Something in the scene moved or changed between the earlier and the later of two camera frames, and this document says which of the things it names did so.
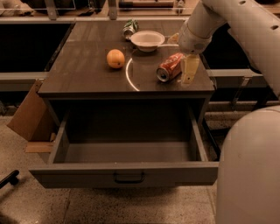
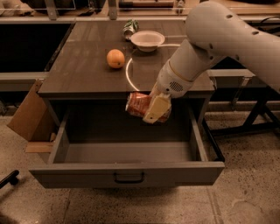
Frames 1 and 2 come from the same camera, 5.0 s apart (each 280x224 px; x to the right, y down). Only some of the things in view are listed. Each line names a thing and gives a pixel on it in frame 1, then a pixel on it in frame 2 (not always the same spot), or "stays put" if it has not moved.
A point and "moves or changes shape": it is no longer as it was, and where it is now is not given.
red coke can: x=171 y=67 moves or changes shape
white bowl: x=147 y=40 stays put
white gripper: x=192 y=41 to x=171 y=80
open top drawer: x=142 y=148 stays put
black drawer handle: x=129 y=181 stays put
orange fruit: x=115 y=59 stays put
